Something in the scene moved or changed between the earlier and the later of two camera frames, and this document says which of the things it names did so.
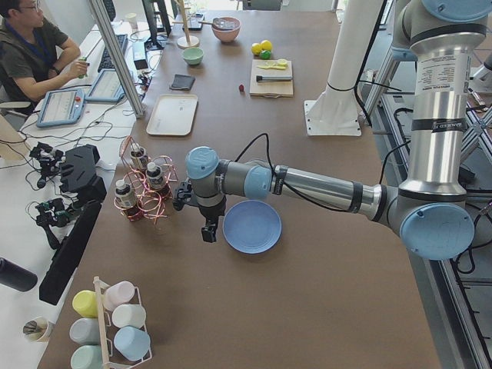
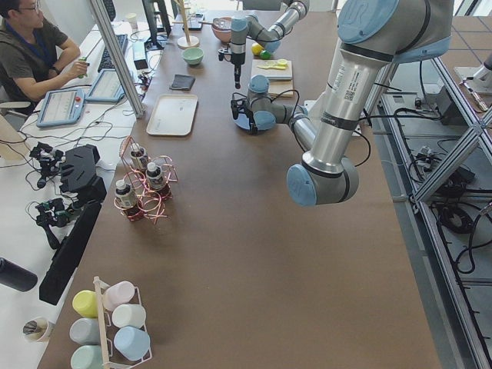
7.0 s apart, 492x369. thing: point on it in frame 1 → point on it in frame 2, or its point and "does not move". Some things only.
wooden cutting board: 271,78 does not move
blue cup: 134,343 does not move
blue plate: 252,227 → 243,121
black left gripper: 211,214 → 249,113
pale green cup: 87,357 does not move
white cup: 129,314 does not move
